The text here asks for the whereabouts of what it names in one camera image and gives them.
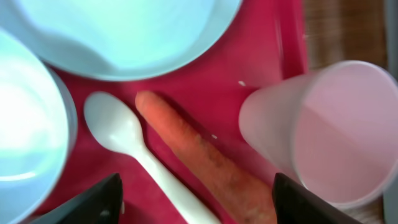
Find light blue bowl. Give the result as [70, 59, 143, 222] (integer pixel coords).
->
[1, 30, 78, 223]

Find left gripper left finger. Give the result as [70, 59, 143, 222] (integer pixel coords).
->
[30, 173, 123, 224]

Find orange carrot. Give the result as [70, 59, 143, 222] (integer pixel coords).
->
[135, 91, 277, 224]

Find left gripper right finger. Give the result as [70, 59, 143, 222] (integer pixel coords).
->
[272, 172, 361, 224]

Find light blue plate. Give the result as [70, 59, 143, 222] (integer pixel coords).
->
[1, 0, 242, 82]

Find pink plastic cup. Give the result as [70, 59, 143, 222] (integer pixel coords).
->
[239, 60, 397, 208]

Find white plastic spoon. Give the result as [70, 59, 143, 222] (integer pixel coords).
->
[84, 91, 221, 224]

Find red serving tray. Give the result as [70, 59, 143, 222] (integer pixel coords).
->
[37, 0, 308, 223]

